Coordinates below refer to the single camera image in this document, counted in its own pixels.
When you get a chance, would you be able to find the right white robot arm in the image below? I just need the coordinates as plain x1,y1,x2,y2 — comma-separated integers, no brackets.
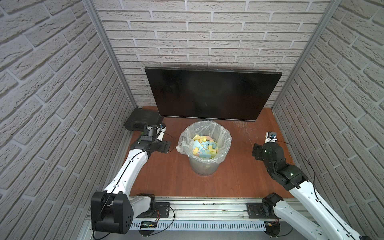
252,142,369,240

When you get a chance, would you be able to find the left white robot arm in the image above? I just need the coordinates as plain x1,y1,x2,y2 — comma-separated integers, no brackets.
91,124,171,234

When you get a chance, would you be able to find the black box under monitor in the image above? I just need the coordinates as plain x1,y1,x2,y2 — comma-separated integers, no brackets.
124,108,163,132

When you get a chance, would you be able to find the pile of discarded sticky notes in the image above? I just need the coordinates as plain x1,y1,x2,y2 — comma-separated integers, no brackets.
192,135,220,159

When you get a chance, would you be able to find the black flat monitor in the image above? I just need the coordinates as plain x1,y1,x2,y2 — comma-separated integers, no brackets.
145,67,282,121

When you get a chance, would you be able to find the clear plastic bin liner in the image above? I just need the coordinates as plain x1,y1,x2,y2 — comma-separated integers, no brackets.
176,121,233,163

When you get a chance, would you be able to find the mesh waste bin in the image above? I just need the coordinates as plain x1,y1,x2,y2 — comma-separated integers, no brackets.
189,158,223,176

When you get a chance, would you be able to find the round black connector board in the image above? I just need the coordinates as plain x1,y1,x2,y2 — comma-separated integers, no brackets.
265,222,281,238

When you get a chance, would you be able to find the small green circuit board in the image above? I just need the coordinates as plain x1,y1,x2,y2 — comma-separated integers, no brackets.
140,221,158,230

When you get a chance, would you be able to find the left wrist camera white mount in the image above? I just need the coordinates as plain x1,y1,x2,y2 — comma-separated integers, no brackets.
156,123,167,142

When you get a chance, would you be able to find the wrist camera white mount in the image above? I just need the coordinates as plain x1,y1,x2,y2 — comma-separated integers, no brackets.
265,132,278,143
156,123,167,142

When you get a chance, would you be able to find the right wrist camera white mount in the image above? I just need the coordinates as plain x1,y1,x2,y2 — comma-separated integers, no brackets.
265,132,278,143

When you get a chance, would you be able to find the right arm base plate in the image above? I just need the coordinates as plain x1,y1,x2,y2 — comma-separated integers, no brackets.
246,203,277,219

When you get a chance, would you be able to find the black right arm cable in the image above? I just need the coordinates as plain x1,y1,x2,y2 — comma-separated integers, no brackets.
275,140,358,240

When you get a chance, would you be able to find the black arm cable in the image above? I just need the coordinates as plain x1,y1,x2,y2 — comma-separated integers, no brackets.
91,131,175,240
275,140,358,240

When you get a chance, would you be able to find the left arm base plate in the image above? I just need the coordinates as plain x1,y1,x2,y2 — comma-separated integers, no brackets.
137,202,172,219

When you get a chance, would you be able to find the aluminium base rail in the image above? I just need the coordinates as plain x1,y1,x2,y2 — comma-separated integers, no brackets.
76,196,340,240

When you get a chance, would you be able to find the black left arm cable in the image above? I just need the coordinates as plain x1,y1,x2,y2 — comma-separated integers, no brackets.
91,131,175,240

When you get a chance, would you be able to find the right aluminium corner post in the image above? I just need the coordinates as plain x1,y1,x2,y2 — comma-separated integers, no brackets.
271,0,342,111

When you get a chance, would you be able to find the aluminium corner post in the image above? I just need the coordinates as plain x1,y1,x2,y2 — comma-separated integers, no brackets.
83,0,138,108
271,0,342,111

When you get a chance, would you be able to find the left aluminium corner post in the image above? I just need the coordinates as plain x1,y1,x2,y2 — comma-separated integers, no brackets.
83,0,138,108

